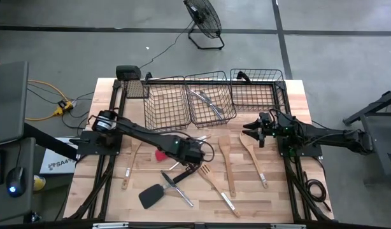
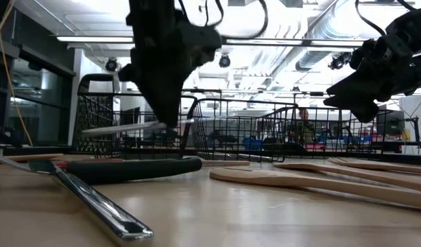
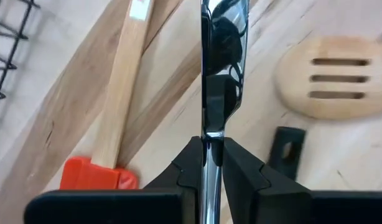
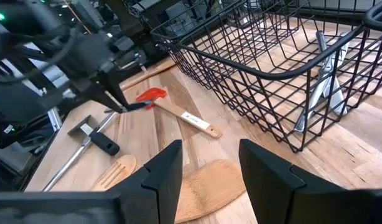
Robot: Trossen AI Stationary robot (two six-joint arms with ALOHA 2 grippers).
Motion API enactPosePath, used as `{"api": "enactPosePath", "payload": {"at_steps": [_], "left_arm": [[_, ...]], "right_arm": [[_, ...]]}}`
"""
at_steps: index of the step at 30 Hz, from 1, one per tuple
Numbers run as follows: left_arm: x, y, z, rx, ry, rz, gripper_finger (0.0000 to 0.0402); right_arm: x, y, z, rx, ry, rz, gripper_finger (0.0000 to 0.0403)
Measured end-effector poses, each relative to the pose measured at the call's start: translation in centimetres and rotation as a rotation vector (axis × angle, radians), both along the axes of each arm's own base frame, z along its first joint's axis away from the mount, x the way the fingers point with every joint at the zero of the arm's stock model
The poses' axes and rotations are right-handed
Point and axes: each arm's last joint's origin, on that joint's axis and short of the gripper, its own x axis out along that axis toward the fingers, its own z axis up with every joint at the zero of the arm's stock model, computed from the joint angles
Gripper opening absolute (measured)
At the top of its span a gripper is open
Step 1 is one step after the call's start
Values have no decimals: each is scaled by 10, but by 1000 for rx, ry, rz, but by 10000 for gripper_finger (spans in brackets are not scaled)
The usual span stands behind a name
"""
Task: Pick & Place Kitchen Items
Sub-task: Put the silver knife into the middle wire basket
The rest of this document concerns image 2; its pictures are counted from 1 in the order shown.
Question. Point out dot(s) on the slotted wooden spoon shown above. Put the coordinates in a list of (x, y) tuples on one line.
[(265, 178)]

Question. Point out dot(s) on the white poster board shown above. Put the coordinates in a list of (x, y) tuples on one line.
[(419, 113)]

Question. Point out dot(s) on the black mesh box grater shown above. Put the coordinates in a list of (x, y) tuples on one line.
[(94, 77)]

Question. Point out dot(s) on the person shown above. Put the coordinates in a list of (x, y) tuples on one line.
[(303, 115)]

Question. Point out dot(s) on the shiny steel cutlery piece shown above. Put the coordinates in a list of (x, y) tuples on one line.
[(104, 214)]

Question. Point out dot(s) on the wooden fork spatula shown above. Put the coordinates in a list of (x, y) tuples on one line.
[(385, 165)]

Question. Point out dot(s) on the long ceiling light strip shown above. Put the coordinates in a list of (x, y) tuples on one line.
[(94, 39)]

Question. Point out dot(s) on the black ceiling spotlight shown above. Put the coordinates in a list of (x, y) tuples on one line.
[(339, 61), (224, 61), (111, 65)]

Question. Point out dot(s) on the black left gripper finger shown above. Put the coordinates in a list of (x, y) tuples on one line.
[(166, 96), (135, 75)]

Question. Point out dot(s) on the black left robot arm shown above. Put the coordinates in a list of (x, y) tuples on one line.
[(1, 137)]

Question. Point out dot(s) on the black background monitor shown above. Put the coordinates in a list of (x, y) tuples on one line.
[(390, 123)]

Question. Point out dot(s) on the blue storage bin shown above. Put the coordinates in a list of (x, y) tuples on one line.
[(251, 143)]

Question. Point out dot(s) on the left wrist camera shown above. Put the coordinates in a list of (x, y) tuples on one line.
[(205, 44)]

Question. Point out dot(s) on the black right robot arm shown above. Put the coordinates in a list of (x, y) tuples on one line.
[(412, 27)]

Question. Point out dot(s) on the silver ventilation duct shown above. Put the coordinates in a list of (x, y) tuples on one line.
[(316, 51)]

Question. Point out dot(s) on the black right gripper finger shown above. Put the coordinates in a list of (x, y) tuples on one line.
[(363, 109), (358, 85)]

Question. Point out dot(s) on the black turner spatula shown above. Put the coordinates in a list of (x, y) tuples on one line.
[(135, 169)]

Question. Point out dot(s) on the black metal rig frame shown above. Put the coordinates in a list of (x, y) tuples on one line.
[(42, 151)]

